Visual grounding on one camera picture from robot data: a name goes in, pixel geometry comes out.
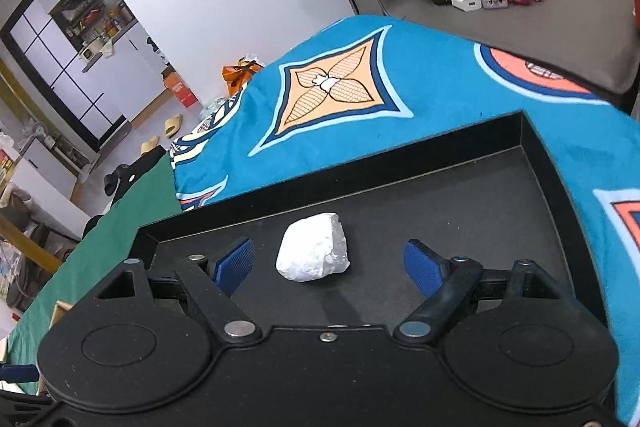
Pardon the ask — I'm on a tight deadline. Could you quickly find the blue printed blanket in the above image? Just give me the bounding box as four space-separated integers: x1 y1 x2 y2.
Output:
170 14 640 425

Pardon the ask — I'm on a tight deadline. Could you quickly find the brown cardboard box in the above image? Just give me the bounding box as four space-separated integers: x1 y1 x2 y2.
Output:
52 301 73 328

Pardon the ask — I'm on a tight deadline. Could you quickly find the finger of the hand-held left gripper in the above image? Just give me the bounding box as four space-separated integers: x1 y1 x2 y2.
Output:
0 363 40 384

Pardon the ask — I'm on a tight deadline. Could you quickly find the clear plastic bag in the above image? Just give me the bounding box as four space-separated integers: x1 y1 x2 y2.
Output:
200 97 233 120

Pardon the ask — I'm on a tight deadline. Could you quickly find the grey bench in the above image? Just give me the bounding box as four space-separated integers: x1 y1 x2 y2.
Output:
385 0 640 110

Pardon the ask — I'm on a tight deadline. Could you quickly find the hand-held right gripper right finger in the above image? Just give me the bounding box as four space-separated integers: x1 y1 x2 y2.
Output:
394 238 576 344

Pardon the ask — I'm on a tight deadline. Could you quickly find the green cloth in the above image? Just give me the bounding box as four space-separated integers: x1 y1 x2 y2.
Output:
5 152 183 395

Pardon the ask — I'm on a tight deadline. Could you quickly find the white soft ball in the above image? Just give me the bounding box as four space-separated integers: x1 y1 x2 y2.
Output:
275 212 351 284

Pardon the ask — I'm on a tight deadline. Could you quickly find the black framed sliding door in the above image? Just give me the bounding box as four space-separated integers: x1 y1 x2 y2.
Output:
0 0 132 150

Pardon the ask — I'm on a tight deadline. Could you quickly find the black and white cloth item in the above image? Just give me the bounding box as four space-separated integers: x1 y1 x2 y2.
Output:
102 146 168 208

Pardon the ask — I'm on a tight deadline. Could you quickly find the orange bag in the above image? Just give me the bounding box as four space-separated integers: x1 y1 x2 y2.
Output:
222 57 265 98

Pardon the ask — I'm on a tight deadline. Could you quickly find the black tray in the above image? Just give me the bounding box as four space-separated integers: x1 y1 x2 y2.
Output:
129 109 608 348

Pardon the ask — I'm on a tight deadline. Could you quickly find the kitchen shelf with items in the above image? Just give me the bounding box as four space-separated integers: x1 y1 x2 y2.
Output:
50 0 138 55

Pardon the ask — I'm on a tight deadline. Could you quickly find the orange box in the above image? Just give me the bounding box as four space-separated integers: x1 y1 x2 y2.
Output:
162 66 198 108

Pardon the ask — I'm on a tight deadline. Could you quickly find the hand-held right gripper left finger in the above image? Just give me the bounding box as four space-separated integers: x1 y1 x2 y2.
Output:
95 236 263 347

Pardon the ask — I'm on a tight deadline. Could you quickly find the yellow wooden bar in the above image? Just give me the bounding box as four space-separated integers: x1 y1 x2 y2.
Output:
0 212 61 273

